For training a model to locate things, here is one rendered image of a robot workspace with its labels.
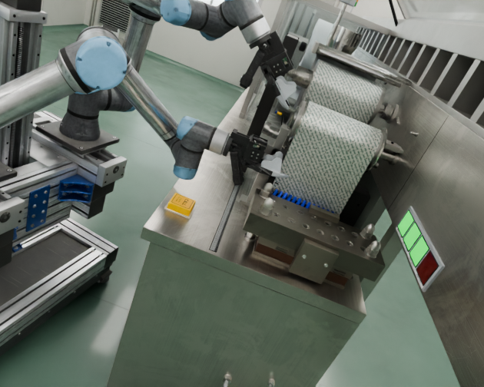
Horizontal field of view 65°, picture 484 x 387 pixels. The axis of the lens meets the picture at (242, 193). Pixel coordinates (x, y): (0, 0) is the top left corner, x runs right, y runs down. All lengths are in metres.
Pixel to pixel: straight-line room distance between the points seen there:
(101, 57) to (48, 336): 1.30
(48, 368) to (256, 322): 0.97
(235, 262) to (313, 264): 0.22
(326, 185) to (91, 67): 0.73
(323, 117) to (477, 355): 0.72
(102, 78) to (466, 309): 0.89
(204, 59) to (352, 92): 5.64
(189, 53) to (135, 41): 5.42
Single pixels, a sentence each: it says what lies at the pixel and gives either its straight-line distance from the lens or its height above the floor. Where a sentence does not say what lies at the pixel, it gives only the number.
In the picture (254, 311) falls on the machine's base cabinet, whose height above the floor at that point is 0.77.
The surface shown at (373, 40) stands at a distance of 2.16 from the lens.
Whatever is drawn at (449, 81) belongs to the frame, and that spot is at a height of 1.51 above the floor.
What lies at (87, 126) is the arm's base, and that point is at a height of 0.88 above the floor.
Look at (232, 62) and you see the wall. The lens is 6.80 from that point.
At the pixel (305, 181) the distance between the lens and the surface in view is 1.19.
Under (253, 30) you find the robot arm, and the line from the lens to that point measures 1.12.
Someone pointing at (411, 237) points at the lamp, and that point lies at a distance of 0.96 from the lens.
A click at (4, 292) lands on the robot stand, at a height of 0.21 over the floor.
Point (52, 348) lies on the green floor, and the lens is 1.90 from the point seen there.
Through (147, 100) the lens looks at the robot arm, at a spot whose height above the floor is 1.15.
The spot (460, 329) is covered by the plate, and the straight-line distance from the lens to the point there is 0.75.
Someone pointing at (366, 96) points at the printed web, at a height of 1.36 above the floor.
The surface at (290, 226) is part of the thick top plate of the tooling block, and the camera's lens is 1.05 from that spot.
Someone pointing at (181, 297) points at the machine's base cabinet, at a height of 0.71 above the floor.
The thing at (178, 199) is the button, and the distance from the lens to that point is 1.18.
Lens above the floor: 1.53
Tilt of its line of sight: 27 degrees down
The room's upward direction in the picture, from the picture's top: 22 degrees clockwise
